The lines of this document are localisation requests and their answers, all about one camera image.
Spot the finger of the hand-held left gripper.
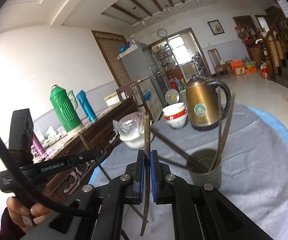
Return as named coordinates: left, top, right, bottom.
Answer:
left=19, top=149, right=102, bottom=183

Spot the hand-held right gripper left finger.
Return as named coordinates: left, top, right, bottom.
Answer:
left=19, top=150, right=146, bottom=240

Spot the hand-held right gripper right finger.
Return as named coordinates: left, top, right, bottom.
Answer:
left=150, top=150, right=277, bottom=240

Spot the dark wooden chopstick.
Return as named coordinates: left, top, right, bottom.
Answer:
left=150, top=126, right=206, bottom=173
left=158, top=157, right=192, bottom=170
left=139, top=114, right=151, bottom=237
left=78, top=132, right=149, bottom=224
left=215, top=87, right=223, bottom=165
left=210, top=92, right=236, bottom=172
left=213, top=99, right=230, bottom=168

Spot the dark grey chopstick cup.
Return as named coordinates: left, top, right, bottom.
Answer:
left=186, top=149, right=222, bottom=192

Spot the person's left hand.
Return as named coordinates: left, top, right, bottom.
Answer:
left=6, top=196, right=53, bottom=233

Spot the purple bottle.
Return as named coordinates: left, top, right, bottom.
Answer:
left=32, top=132, right=45, bottom=159

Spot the large white bowl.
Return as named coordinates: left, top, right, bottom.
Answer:
left=120, top=130, right=154, bottom=150

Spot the green thermos flask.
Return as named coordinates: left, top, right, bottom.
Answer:
left=50, top=84, right=82, bottom=132

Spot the clear plastic bag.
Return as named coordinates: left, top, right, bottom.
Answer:
left=113, top=112, right=146, bottom=139

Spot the white bowl with red pattern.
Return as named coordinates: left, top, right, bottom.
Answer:
left=163, top=102, right=188, bottom=117
left=164, top=114, right=187, bottom=122
left=166, top=119, right=186, bottom=129

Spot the blue thermos flask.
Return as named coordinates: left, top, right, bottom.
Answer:
left=76, top=90, right=97, bottom=123

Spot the framed white board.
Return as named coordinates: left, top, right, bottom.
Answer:
left=130, top=77, right=167, bottom=123

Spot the cream box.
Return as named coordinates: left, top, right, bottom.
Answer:
left=104, top=92, right=121, bottom=107

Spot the white round lid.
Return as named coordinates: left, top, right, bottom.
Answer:
left=165, top=89, right=179, bottom=104

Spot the golden electric kettle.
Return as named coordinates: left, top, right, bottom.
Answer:
left=185, top=75, right=232, bottom=132

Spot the grey table cloth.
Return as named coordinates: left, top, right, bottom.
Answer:
left=91, top=104, right=288, bottom=240

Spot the grey refrigerator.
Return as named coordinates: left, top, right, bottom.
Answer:
left=118, top=42, right=168, bottom=100

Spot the wooden door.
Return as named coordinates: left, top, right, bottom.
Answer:
left=91, top=30, right=132, bottom=88

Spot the glass display cabinet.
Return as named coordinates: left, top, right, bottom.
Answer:
left=151, top=42, right=182, bottom=80

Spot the wooden chair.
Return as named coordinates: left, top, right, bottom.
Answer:
left=208, top=48, right=228, bottom=78

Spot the light blue tablecloth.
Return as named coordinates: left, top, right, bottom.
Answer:
left=88, top=106, right=288, bottom=188

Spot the orange cardboard box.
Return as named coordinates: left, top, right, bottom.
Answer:
left=230, top=60, right=245, bottom=75

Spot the wooden staircase railing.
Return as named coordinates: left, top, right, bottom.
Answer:
left=256, top=17, right=288, bottom=90

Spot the black cable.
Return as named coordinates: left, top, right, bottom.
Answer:
left=0, top=114, right=98, bottom=219

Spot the framed wall picture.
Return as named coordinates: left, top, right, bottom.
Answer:
left=207, top=19, right=225, bottom=35

